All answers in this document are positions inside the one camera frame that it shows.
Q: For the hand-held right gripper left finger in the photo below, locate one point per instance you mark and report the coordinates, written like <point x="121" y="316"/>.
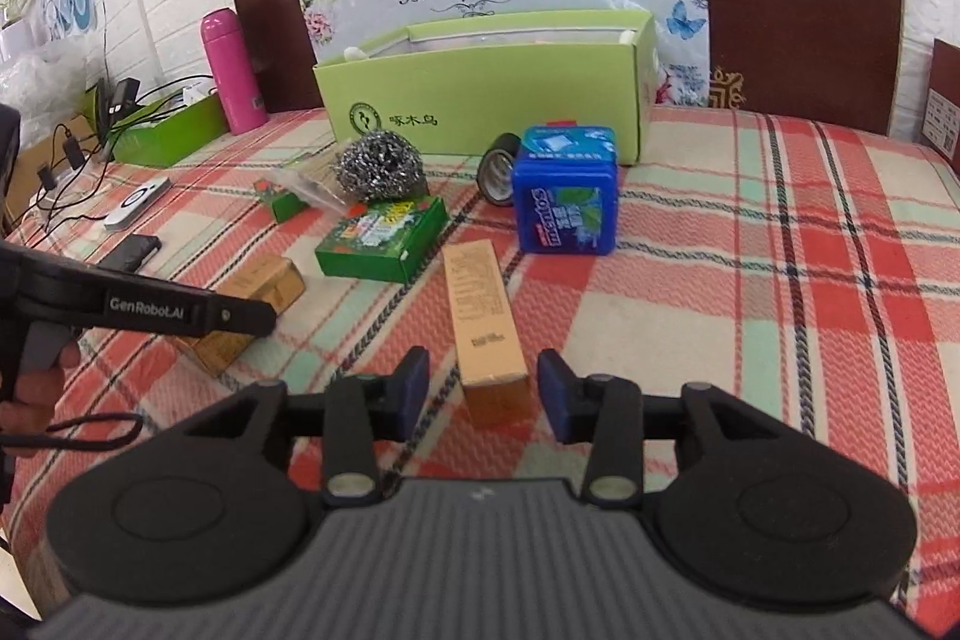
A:
<point x="412" y="392"/>

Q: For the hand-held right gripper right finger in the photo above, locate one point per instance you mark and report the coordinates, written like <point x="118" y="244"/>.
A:
<point x="555" y="392"/>

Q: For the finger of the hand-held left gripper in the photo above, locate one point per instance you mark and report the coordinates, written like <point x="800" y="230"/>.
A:
<point x="150" y="306"/>

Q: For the slim gold carton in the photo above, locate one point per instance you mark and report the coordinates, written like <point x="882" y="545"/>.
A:
<point x="484" y="325"/>

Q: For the green cardboard box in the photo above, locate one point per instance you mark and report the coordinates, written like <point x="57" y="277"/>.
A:
<point x="480" y="93"/>

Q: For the person's left hand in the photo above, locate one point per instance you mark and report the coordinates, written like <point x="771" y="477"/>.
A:
<point x="30" y="407"/>

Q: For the black phone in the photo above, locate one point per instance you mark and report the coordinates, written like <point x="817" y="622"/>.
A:
<point x="131" y="251"/>

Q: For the white oval device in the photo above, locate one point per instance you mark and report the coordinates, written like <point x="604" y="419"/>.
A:
<point x="135" y="203"/>

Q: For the tan wooden box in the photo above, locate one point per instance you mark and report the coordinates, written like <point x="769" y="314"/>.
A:
<point x="255" y="291"/>

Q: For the green flat box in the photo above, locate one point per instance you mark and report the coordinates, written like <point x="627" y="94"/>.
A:
<point x="382" y="239"/>

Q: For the small green box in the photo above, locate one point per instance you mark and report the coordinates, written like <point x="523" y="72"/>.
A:
<point x="279" y="201"/>

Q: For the black power adapter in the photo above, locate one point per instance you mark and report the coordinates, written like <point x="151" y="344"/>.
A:
<point x="73" y="153"/>

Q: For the shallow green tray box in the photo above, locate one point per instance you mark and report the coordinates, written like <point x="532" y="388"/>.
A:
<point x="172" y="130"/>

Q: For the blue mint tin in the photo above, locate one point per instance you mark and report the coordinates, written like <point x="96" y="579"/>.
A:
<point x="566" y="197"/>

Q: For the clear toothpick packet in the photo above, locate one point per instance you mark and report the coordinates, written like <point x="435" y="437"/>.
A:
<point x="319" y="183"/>

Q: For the black charger plug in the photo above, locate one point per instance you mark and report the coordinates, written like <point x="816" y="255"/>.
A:
<point x="124" y="96"/>

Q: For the plaid tablecloth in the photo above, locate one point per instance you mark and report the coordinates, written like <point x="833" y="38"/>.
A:
<point x="750" y="310"/>

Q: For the steel wool scrubber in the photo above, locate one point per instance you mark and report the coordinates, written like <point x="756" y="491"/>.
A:
<point x="379" y="168"/>

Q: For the black tape roll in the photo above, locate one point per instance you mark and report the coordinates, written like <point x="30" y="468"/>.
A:
<point x="499" y="171"/>

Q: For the crumpled clear plastic bag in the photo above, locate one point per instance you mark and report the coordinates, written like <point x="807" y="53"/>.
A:
<point x="41" y="81"/>

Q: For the pink thermos bottle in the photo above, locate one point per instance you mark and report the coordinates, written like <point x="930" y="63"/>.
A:
<point x="232" y="70"/>

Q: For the dark wooden headboard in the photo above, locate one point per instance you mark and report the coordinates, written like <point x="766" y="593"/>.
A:
<point x="802" y="10"/>

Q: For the brown cardboard box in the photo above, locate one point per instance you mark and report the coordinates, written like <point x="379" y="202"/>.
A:
<point x="941" y="100"/>

